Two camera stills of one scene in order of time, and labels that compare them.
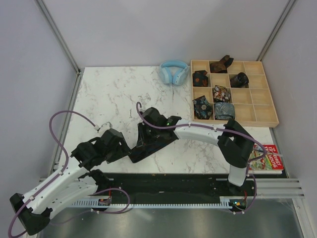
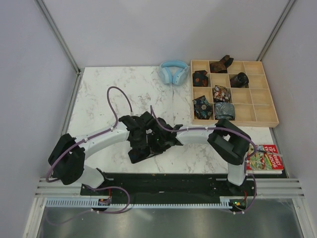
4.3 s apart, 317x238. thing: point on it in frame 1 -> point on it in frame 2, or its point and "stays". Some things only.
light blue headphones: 173,72 stays
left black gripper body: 114,154 -> 140,143
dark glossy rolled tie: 239,81 stays
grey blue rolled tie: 224,111 stays
